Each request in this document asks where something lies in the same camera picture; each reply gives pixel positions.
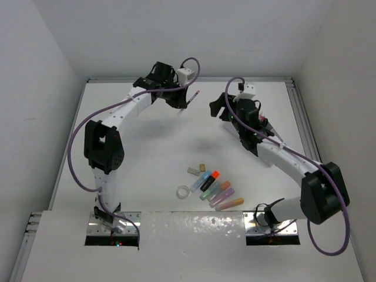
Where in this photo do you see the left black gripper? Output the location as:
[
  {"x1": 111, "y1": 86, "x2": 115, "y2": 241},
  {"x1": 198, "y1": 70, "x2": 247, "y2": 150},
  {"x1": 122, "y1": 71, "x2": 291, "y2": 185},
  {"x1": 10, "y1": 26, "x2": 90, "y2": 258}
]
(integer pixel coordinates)
[{"x1": 162, "y1": 79, "x2": 189, "y2": 109}]

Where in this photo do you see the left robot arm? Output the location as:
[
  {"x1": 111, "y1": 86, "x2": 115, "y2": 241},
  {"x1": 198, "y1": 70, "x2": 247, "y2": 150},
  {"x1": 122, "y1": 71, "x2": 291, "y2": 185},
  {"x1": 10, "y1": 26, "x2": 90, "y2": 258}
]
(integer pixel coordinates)
[{"x1": 84, "y1": 62, "x2": 195, "y2": 225}]

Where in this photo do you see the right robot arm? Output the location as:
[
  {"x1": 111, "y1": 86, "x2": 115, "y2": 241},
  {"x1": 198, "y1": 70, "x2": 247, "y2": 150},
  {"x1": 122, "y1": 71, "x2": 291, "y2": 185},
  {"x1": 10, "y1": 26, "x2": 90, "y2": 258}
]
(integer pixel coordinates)
[{"x1": 209, "y1": 93, "x2": 350, "y2": 227}]

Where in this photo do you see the white pink compartment organizer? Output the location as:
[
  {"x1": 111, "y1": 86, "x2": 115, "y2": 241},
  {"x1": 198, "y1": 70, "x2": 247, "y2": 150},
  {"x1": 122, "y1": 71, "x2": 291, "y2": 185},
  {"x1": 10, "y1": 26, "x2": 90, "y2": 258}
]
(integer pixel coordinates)
[{"x1": 224, "y1": 117, "x2": 284, "y2": 168}]

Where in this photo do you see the black orange highlighter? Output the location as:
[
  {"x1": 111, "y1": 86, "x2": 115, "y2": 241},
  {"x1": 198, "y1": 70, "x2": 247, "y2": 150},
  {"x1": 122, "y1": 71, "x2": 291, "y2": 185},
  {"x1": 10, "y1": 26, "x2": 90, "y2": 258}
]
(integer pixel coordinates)
[{"x1": 200, "y1": 170, "x2": 220, "y2": 192}]

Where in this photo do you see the grey eraser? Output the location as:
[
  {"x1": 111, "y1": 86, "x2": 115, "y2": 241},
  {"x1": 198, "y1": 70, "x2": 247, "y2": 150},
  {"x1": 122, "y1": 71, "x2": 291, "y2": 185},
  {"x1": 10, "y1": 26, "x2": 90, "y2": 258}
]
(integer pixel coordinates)
[{"x1": 187, "y1": 167, "x2": 200, "y2": 176}]

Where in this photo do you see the blue highlighter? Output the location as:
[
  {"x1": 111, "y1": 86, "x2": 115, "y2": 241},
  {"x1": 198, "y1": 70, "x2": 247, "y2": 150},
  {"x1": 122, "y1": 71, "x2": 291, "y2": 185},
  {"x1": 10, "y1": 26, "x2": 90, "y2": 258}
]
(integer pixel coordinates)
[{"x1": 190, "y1": 170, "x2": 212, "y2": 193}]

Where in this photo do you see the orange pastel highlighter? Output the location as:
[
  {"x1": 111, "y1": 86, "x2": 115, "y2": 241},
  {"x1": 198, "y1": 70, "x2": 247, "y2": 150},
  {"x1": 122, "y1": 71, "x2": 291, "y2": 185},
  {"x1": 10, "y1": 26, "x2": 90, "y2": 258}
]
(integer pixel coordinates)
[{"x1": 207, "y1": 180, "x2": 231, "y2": 202}]

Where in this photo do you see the green highlighter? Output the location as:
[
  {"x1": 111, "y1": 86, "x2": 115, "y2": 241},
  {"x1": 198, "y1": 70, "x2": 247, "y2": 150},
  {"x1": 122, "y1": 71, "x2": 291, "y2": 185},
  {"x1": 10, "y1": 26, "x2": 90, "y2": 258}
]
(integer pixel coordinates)
[{"x1": 200, "y1": 181, "x2": 221, "y2": 201}]

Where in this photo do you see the purple highlighter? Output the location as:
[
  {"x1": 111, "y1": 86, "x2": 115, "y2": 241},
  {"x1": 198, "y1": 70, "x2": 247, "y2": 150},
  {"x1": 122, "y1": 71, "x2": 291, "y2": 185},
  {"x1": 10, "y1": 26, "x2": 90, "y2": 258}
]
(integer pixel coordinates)
[{"x1": 209, "y1": 187, "x2": 234, "y2": 208}]

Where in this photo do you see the clear tape roll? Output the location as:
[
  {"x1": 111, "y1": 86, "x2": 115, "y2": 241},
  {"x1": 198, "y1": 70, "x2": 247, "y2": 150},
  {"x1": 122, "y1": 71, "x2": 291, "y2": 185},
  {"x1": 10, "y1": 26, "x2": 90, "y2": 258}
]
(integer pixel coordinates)
[{"x1": 176, "y1": 186, "x2": 190, "y2": 200}]

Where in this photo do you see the yellow pink highlighter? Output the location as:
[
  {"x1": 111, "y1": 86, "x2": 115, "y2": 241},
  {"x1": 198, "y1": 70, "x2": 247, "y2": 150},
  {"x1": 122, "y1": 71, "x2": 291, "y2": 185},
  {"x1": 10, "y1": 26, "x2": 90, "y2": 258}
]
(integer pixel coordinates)
[{"x1": 215, "y1": 198, "x2": 244, "y2": 211}]

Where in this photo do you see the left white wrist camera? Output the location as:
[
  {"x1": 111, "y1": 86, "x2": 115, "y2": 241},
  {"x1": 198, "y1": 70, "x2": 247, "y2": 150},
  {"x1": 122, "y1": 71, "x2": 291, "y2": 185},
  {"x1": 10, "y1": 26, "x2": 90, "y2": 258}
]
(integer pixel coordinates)
[{"x1": 176, "y1": 68, "x2": 196, "y2": 86}]

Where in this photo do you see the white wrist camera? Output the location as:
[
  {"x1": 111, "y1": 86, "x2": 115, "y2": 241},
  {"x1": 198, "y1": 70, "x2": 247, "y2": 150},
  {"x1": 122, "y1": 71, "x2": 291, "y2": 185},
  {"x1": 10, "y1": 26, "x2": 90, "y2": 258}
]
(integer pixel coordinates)
[
  {"x1": 176, "y1": 68, "x2": 196, "y2": 86},
  {"x1": 234, "y1": 82, "x2": 256, "y2": 101}
]

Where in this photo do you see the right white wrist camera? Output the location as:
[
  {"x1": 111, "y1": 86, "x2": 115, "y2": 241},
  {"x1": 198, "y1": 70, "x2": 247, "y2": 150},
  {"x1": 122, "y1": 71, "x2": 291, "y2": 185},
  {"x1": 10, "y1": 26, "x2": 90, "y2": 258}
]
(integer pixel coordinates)
[{"x1": 234, "y1": 82, "x2": 256, "y2": 101}]

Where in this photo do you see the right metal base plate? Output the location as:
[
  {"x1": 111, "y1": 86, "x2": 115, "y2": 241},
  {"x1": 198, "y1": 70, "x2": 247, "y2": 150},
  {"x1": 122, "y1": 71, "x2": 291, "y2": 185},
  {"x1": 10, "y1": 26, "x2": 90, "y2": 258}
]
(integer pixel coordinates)
[{"x1": 243, "y1": 211, "x2": 298, "y2": 237}]

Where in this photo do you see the metal base plate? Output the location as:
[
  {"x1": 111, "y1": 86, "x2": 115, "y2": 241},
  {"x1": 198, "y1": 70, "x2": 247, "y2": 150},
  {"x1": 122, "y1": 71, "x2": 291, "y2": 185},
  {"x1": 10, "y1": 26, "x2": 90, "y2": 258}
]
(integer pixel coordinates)
[
  {"x1": 243, "y1": 211, "x2": 298, "y2": 237},
  {"x1": 86, "y1": 212, "x2": 137, "y2": 237}
]

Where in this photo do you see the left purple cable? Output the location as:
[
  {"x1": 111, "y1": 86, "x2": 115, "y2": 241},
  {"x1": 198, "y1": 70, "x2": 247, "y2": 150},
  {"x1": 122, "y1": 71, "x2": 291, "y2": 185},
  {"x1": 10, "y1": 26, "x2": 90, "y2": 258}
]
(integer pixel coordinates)
[{"x1": 67, "y1": 56, "x2": 202, "y2": 244}]

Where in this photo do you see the purple cable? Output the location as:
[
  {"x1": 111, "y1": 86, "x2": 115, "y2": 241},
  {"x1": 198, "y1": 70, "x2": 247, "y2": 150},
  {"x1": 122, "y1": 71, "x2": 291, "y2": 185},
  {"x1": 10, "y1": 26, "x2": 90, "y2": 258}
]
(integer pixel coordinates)
[
  {"x1": 67, "y1": 56, "x2": 202, "y2": 244},
  {"x1": 224, "y1": 77, "x2": 351, "y2": 256}
]

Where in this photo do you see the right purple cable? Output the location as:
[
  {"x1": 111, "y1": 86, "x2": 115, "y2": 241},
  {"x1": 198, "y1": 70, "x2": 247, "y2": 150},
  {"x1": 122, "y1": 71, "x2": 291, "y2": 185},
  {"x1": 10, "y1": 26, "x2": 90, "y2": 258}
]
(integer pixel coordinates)
[{"x1": 224, "y1": 77, "x2": 351, "y2": 256}]

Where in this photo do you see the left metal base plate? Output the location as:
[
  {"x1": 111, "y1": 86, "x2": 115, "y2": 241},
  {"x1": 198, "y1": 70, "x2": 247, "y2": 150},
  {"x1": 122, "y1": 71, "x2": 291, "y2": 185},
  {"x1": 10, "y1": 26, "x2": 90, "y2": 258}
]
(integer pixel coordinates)
[{"x1": 86, "y1": 212, "x2": 137, "y2": 237}]

